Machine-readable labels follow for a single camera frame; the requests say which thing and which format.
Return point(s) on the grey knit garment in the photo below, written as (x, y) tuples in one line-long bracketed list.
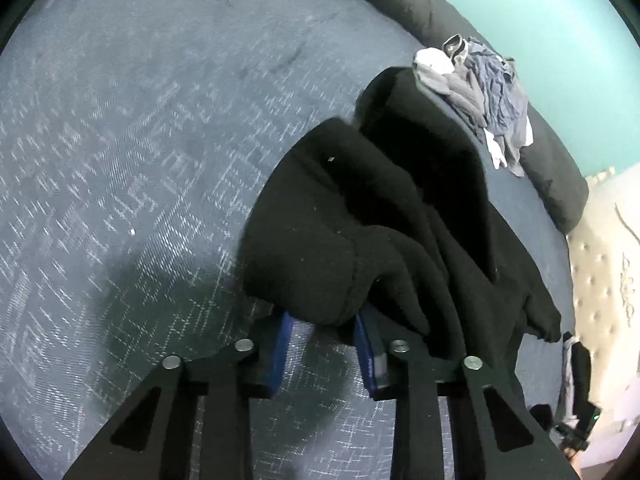
[(460, 92)]

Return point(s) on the black pants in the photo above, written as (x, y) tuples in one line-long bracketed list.
[(375, 210)]

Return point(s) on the blue-grey wrinkled garment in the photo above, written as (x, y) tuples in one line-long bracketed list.
[(495, 85)]

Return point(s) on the white sock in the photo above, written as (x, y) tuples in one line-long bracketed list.
[(495, 152)]

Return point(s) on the cream tufted headboard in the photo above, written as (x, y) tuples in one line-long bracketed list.
[(600, 285)]

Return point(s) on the black and white garment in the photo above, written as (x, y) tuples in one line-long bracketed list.
[(454, 45)]

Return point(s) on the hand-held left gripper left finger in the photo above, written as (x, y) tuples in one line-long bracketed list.
[(282, 355)]

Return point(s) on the dark grey rolled duvet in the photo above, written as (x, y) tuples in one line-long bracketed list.
[(425, 0)]

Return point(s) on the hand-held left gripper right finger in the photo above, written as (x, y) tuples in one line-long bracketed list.
[(367, 360)]

